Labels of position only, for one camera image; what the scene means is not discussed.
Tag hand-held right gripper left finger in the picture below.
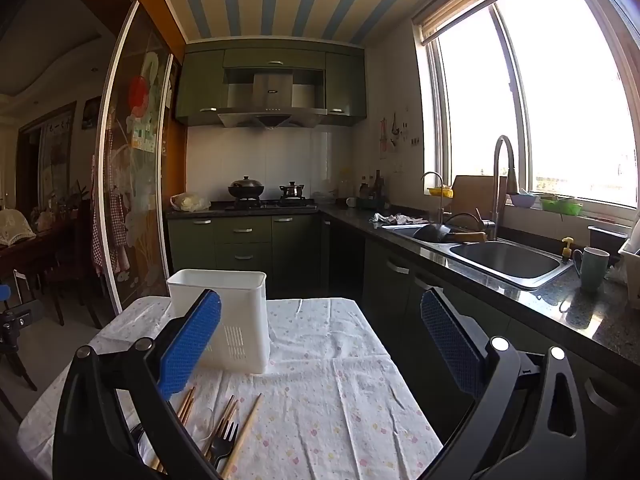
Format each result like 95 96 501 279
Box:
52 289 223 480

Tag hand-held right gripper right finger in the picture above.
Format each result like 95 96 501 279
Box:
419 286 587 480

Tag white plastic utensil holder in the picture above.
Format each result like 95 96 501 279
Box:
166 269 271 375

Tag black fork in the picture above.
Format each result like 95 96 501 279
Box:
206 420 240 472

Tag green base cabinet under sink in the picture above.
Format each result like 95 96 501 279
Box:
320 215 640 480

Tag stainless steel sink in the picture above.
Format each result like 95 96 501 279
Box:
382 222 574 291

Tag dark granite countertop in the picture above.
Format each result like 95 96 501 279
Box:
165 202 640 341

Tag green base cabinet with drawers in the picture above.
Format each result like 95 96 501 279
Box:
167 212 324 307

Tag dark metal cutlery piece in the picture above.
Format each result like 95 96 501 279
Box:
128 422 147 463

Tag wooden dining chair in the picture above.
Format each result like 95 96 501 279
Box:
42 245 104 329

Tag crumpled dish rag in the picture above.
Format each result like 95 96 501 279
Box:
368 213 431 226

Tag floral white tablecloth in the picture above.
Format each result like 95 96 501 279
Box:
17 296 444 480

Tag white plastic bag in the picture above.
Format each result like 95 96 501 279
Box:
170 192 211 213

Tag red checked apron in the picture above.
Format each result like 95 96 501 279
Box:
90 156 129 277

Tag small steel faucet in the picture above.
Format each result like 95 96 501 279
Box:
420 171 446 227

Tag wooden cutting board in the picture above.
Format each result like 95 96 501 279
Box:
451 174 509 222

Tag black gas stove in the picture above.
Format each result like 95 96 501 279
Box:
209 198 319 211

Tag green mug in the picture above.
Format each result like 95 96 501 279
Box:
572 247 611 292

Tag black wok with lid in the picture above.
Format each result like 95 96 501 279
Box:
228 176 265 201

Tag tall steel faucet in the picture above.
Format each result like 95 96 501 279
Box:
492 134 519 242

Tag etched glass sliding door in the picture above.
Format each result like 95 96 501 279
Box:
92 0 182 315

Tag black tripod head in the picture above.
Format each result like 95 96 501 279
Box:
0 284 44 361

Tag group of condiment bottles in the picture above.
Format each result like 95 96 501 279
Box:
359 169 389 202

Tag green plastic basket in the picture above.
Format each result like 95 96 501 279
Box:
539 194 584 217

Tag wooden dining table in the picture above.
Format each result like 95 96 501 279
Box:
0 217 96 331

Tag white lace food cover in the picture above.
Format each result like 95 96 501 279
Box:
0 208 37 249

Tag red paper decoration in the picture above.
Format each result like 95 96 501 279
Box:
128 75 152 112

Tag stainless steel range hood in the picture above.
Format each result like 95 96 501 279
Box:
216 71 329 130

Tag kitchen window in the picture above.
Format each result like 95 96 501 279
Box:
412 0 640 222

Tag rolled window blind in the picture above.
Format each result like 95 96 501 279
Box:
411 0 573 47

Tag black wok with wooden handle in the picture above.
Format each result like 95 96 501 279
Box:
412 212 489 244

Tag wall hooks with hanging tools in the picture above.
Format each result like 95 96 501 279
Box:
378 111 422 155

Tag green wall cabinets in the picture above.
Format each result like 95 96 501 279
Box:
174 40 370 129

